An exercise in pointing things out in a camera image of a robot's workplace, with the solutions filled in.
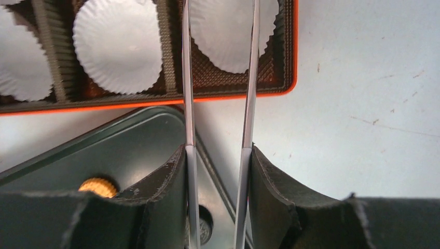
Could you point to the orange cookie box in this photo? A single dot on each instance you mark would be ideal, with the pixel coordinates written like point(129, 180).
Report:
point(72, 89)

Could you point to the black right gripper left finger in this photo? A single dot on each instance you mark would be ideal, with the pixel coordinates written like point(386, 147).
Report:
point(162, 196)

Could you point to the round black cookie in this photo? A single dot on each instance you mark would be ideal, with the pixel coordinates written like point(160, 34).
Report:
point(206, 226)

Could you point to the white paper cupcake liner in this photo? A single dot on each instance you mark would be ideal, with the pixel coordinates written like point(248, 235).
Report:
point(222, 32)
point(118, 44)
point(25, 71)

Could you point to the round orange biscuit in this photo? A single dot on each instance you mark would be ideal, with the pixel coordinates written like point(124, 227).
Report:
point(99, 186)

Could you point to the black baking tray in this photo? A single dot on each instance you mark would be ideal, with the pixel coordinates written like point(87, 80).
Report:
point(124, 151)

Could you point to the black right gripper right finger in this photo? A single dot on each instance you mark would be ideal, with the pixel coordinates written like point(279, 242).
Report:
point(287, 214)

